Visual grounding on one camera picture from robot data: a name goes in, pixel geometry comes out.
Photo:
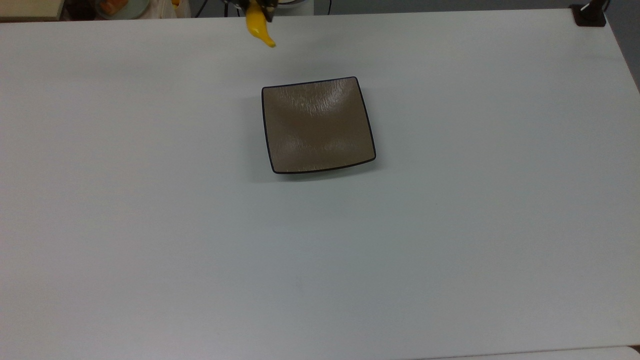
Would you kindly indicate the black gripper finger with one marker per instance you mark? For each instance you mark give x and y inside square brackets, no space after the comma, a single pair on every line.
[269,14]
[244,6]

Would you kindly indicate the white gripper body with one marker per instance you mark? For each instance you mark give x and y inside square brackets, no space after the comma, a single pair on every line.
[267,2]

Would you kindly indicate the yellow banana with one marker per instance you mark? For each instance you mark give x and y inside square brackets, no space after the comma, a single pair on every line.
[257,27]

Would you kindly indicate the square brown ceramic plate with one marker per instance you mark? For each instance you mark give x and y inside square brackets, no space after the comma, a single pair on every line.
[318,125]

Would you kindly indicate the white plastic bag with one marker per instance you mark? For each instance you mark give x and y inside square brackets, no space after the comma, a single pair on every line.
[167,9]

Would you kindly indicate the bowl with orange contents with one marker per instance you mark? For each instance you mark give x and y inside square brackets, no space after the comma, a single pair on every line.
[122,7]

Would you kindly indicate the beige box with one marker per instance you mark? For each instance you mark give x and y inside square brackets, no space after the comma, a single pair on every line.
[30,9]

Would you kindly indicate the black table clamp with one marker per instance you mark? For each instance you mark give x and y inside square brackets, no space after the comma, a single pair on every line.
[590,16]

